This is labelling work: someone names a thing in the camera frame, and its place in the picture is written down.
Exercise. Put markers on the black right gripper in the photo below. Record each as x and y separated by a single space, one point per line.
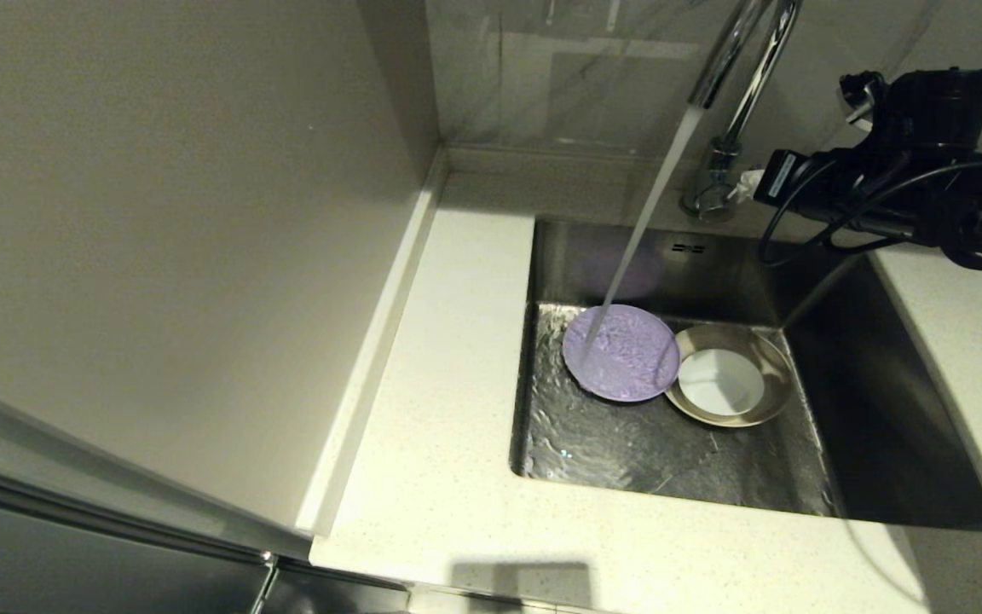
857 192

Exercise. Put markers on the chrome gooseneck faucet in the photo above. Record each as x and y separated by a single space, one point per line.
717 183

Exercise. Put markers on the beige plastic plate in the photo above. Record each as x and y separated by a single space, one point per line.
776 367

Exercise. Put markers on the white plastic bowl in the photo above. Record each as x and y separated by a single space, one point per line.
721 382

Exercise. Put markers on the purple plastic plate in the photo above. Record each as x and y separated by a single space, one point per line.
627 358

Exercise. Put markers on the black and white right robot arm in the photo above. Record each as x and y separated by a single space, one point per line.
960 145

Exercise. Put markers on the stainless steel sink basin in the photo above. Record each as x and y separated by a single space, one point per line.
627 460

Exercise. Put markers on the beige cabinet side panel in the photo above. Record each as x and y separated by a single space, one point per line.
158 213

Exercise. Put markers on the stainless steel appliance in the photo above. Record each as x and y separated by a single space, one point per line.
73 546

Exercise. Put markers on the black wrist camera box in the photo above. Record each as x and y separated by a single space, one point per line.
779 177

